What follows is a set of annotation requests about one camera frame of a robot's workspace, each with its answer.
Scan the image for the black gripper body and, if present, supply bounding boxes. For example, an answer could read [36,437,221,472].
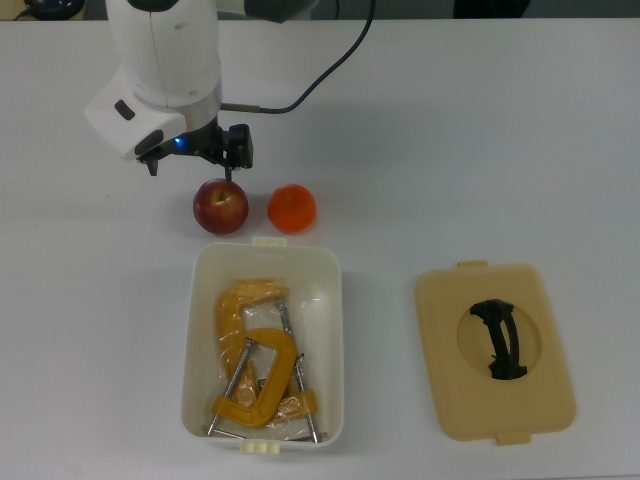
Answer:
[160,115,227,164]

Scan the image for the red apple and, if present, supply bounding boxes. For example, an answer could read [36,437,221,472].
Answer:
[193,178,250,236]

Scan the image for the orange fruit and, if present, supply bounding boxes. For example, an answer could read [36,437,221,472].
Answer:
[267,183,318,235]

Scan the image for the white plastic container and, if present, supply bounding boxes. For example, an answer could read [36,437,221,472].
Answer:
[180,236,348,456]

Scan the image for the beige container lid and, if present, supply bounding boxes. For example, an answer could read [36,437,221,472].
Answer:
[413,259,578,447]

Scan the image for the orange C-clamp in plastic wrap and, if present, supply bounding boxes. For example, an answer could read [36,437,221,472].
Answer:
[214,279,322,445]

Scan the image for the black background object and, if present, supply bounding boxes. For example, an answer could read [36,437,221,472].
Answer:
[13,0,109,22]

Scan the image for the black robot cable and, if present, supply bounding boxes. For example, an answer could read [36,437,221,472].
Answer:
[221,0,377,114]

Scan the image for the black lid handle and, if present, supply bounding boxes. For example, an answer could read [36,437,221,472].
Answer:
[468,297,531,381]

